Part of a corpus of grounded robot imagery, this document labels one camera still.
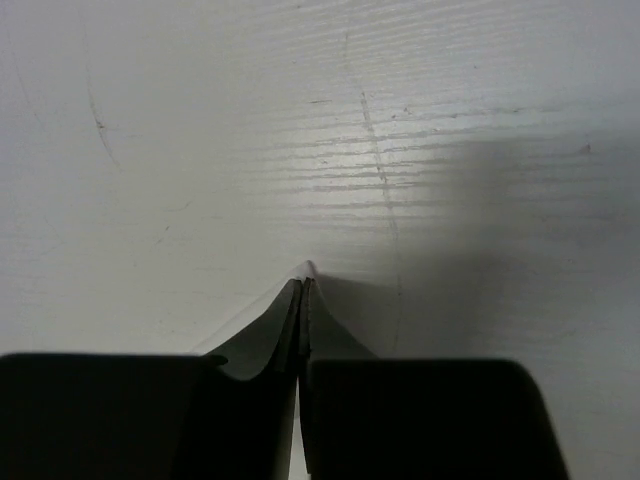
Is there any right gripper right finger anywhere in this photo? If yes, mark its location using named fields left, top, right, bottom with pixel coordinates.
left=299, top=279, right=569, bottom=479

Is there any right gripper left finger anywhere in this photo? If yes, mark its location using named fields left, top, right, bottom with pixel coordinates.
left=1, top=280, right=303, bottom=479

